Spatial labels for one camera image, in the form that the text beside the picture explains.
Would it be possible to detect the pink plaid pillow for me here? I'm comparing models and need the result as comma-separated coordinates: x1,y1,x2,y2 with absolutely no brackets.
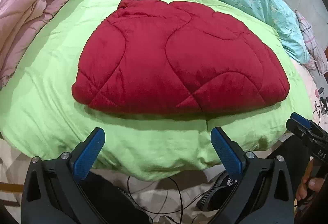
295,10,327,76

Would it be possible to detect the black cable on floor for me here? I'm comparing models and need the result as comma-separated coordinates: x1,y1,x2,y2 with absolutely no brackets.
126,174,214,224

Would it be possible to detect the person's right hand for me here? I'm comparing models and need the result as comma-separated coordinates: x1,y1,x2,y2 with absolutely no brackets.
296,158,325,201

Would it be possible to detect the red quilted puffer jacket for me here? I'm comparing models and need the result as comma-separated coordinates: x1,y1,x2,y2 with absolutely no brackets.
72,0,290,115

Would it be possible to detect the pink folded quilt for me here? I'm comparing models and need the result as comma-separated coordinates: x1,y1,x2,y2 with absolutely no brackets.
1,0,68,87

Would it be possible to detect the black shoe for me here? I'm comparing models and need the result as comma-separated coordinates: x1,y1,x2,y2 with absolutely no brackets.
196,170,236,211

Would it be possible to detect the green bed sheet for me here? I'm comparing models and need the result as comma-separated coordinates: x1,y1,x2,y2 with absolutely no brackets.
1,0,314,181

